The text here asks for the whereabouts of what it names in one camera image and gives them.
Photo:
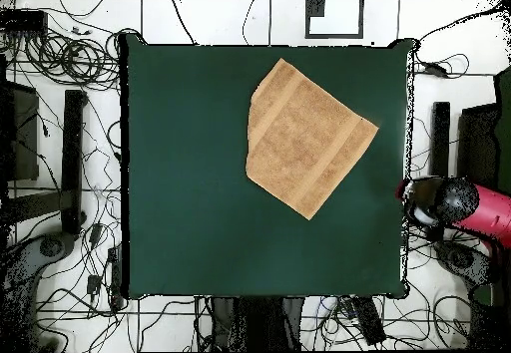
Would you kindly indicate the black box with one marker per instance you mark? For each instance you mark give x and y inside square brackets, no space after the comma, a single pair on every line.
[22,137]
[479,149]

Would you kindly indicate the black network switch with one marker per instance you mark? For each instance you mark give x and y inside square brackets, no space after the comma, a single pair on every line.
[22,21]

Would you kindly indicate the black power strip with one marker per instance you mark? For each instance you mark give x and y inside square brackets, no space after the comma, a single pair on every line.
[115,277]
[369,321]

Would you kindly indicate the dark green table cloth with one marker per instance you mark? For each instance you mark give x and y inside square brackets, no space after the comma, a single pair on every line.
[179,209]

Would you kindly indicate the grey square floor frame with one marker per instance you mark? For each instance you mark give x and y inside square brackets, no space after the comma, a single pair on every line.
[315,6]

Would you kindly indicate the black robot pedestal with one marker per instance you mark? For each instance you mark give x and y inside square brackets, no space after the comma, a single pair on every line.
[255,325]

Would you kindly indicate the dark green fabric sheet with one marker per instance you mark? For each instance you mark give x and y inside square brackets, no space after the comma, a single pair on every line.
[505,129]

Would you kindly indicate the black power adapter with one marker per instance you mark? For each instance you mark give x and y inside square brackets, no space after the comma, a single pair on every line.
[96,233]
[435,70]
[94,284]

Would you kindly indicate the orange terry towel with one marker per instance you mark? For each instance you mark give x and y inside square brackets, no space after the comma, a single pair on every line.
[307,141]

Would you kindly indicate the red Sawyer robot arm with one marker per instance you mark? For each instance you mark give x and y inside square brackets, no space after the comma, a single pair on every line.
[487,209]

